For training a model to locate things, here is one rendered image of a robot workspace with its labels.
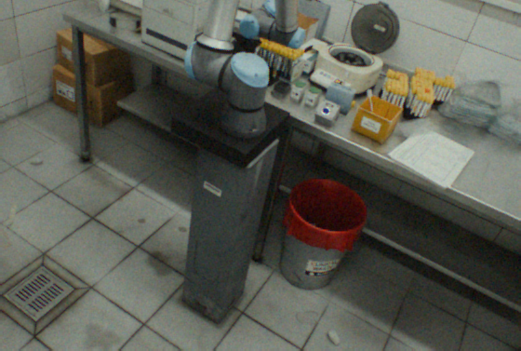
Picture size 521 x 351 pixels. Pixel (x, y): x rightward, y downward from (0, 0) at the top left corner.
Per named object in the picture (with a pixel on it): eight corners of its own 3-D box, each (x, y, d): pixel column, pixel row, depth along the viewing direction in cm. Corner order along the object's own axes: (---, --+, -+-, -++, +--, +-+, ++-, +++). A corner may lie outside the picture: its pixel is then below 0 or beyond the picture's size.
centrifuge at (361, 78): (300, 79, 200) (307, 53, 193) (336, 61, 220) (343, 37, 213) (348, 104, 190) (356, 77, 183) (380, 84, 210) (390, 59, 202)
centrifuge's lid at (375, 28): (360, -7, 201) (368, -7, 207) (341, 48, 214) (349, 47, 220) (405, 11, 192) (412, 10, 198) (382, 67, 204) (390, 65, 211)
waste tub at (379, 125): (349, 129, 175) (357, 106, 169) (363, 115, 185) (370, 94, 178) (382, 145, 170) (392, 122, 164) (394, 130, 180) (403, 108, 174)
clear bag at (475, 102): (438, 116, 194) (457, 76, 183) (435, 97, 208) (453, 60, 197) (500, 133, 192) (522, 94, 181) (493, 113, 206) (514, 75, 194)
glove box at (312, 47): (287, 67, 207) (290, 47, 201) (309, 51, 224) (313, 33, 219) (311, 77, 203) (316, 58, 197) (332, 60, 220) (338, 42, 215)
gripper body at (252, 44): (238, 65, 184) (255, 46, 175) (223, 48, 184) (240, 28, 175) (248, 59, 189) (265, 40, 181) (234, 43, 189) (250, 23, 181)
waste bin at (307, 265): (253, 270, 226) (270, 204, 200) (288, 227, 253) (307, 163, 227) (324, 311, 214) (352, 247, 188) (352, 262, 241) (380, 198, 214)
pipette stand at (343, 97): (321, 109, 183) (327, 87, 177) (326, 101, 189) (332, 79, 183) (345, 117, 181) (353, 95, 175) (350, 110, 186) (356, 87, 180)
